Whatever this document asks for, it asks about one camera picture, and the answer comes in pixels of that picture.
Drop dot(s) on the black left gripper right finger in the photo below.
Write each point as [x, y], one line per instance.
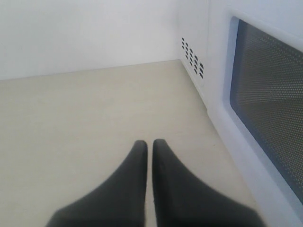
[182, 200]

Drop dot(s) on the white microwave oven body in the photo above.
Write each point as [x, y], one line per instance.
[193, 18]

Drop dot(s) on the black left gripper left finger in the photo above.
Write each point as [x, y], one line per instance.
[117, 202]

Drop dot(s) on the white microwave door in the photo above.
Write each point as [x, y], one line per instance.
[254, 91]

